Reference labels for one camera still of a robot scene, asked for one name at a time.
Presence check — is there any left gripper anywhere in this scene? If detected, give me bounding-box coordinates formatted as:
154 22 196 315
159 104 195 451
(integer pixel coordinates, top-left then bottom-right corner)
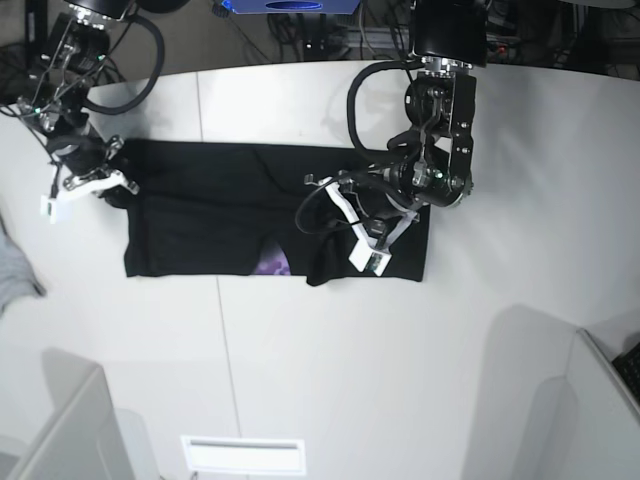
304 170 424 236

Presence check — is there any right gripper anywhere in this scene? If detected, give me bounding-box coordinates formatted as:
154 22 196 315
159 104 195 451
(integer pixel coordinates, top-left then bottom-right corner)
47 134 138 208

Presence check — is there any black T-shirt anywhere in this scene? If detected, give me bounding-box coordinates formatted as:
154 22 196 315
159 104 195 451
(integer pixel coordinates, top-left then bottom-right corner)
107 138 432 287

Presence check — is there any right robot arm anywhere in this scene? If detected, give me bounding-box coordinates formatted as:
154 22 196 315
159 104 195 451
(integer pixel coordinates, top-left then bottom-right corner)
1 1 165 216

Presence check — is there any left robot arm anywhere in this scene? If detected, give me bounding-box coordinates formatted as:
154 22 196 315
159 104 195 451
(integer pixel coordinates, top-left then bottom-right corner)
295 1 488 240

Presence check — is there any grey cloth at left edge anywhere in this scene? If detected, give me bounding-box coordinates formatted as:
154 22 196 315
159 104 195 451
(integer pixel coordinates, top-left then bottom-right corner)
1 214 48 317

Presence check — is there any black panel at left top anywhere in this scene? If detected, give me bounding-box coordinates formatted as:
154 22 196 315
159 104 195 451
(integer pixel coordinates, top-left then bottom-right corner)
24 0 49 64

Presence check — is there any blue box at top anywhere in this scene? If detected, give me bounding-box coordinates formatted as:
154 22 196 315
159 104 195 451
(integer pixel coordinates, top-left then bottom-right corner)
220 0 360 15

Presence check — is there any black keyboard at right edge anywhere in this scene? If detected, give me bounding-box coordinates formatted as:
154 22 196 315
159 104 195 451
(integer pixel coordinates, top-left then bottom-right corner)
613 344 640 400

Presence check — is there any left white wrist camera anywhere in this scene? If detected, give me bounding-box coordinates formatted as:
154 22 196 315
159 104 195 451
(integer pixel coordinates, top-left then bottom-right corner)
325 183 419 277

